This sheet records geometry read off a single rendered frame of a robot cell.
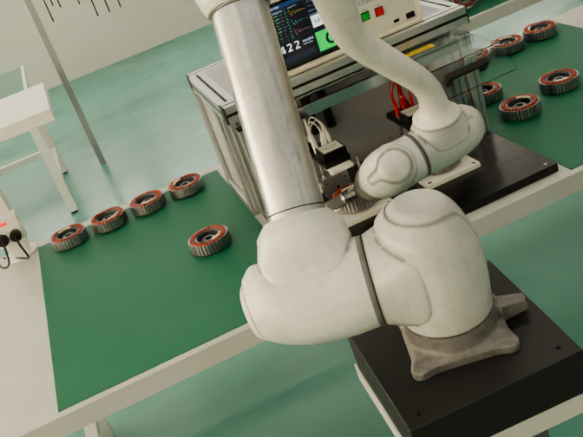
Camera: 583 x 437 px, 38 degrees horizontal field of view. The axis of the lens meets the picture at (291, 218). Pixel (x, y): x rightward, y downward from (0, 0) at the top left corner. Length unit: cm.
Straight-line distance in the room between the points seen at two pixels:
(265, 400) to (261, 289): 157
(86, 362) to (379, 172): 80
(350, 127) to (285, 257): 105
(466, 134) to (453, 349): 57
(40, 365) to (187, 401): 105
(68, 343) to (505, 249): 177
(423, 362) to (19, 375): 105
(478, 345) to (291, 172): 41
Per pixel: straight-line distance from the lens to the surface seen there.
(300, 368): 296
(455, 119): 178
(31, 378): 206
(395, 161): 171
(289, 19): 208
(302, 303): 131
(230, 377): 306
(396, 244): 129
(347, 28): 158
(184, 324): 195
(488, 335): 142
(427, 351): 141
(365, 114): 234
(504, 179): 207
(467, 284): 133
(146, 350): 193
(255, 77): 140
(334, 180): 221
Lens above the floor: 172
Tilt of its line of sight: 26 degrees down
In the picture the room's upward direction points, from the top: 20 degrees counter-clockwise
